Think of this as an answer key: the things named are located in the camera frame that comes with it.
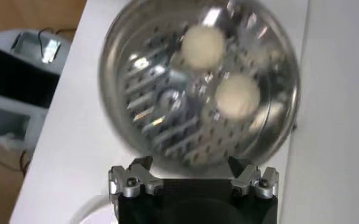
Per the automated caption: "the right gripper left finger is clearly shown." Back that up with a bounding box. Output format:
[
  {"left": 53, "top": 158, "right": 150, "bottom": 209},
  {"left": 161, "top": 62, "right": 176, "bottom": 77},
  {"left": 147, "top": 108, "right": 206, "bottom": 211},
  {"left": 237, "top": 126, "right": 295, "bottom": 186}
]
[{"left": 108, "top": 155, "right": 165, "bottom": 200}]

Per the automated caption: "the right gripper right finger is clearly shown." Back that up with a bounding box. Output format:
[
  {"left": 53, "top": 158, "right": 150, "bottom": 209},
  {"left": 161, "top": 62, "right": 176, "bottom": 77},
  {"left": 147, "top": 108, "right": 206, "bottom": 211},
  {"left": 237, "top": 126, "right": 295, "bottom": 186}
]
[{"left": 227, "top": 155, "right": 280, "bottom": 199}]

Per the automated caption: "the white steamed baozi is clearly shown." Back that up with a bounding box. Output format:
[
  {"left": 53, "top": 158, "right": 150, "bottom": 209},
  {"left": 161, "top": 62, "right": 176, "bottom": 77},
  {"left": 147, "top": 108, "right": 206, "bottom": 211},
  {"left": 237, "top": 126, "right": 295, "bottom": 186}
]
[
  {"left": 180, "top": 26, "right": 227, "bottom": 72},
  {"left": 215, "top": 74, "right": 261, "bottom": 119}
]

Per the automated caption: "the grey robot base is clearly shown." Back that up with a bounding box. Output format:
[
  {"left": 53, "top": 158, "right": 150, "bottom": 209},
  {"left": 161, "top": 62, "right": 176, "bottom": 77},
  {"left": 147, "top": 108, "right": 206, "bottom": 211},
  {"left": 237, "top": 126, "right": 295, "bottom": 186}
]
[{"left": 0, "top": 29, "right": 72, "bottom": 153}]

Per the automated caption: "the stainless steel steamer basket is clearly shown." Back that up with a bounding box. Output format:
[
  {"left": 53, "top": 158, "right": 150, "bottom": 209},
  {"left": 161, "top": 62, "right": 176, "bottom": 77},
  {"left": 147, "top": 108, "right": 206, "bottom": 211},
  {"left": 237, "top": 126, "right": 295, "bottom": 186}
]
[{"left": 98, "top": 0, "right": 300, "bottom": 169}]

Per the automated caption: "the white round plate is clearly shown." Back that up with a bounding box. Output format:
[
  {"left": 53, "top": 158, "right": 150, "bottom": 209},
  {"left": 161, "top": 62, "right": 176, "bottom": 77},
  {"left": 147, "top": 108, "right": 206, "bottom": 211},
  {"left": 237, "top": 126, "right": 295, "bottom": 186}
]
[{"left": 69, "top": 194, "right": 119, "bottom": 224}]

